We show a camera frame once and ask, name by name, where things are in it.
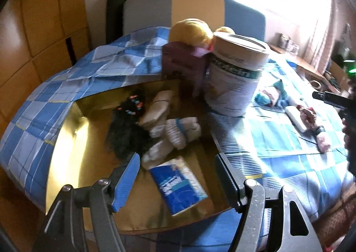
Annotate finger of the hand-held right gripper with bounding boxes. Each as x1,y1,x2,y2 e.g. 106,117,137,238
312,91,348,108

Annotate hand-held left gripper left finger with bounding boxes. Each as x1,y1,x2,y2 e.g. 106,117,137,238
32,152,141,252

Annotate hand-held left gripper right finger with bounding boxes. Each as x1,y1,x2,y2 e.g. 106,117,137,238
215,152,320,252

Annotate pink dishcloth with blue band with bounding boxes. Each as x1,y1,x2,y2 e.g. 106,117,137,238
311,125,333,154

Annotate blue tissue pack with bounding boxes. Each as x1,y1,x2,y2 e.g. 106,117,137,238
149,156,209,217

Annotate teal pink cloth bundle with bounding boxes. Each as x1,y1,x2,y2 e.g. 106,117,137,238
254,78,290,108

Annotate gold cardboard box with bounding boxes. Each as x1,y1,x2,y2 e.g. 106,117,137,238
44,79,231,233

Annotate white socks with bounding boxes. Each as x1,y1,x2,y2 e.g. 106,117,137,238
141,118,202,170

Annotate cream cloth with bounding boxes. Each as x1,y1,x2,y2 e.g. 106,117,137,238
138,90,174,128

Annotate wooden desk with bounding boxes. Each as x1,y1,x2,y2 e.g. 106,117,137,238
268,43,331,82

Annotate blue plaid blanket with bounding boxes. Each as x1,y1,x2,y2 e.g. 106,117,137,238
0,26,354,225

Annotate clear desk organizer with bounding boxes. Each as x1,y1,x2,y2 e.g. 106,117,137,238
278,33,299,53

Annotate white metal can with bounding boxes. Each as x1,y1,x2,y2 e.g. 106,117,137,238
204,32,270,117

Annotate purple cardboard box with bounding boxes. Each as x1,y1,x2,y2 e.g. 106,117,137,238
161,41,212,98

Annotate yellow giraffe plush toy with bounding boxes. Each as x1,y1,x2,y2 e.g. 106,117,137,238
169,18,235,52

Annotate black rolled mat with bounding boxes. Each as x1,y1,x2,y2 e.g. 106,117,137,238
106,0,128,43

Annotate grey yellow blue headboard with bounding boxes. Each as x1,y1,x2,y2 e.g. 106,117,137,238
122,0,267,43

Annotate wooden wardrobe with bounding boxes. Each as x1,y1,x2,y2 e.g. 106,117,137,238
0,0,92,119

